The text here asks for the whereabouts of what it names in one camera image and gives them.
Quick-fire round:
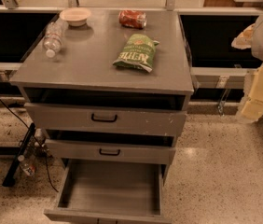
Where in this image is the green jalapeno chip bag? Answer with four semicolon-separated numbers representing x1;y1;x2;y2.
113;34;159;73

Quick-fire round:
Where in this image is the grey drawer cabinet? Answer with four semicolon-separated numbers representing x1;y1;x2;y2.
9;8;195;185

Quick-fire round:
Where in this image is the grey middle drawer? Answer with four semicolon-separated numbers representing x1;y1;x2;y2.
46;139;175;164

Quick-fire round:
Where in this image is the grey open bottom drawer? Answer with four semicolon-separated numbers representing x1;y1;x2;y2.
44;160;171;224

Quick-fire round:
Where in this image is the grey top drawer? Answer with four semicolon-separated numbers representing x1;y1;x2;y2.
25;103;187;136

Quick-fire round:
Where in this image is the red crushed soda can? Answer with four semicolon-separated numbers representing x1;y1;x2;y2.
118;10;146;29

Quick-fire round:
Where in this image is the beige paper bowl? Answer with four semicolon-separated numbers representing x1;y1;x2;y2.
60;7;91;27

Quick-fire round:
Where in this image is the clear plastic water bottle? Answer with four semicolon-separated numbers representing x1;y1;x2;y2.
43;20;67;58

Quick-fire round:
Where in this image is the plastic bottle on floor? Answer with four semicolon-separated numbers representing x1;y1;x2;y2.
18;155;35;176

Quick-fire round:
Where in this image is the black leaning bar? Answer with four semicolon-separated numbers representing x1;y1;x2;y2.
2;123;35;187

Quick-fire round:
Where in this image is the metal railing frame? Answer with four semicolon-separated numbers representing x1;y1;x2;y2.
0;0;263;91

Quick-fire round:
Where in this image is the black floor cable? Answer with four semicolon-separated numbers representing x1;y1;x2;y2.
0;91;60;193

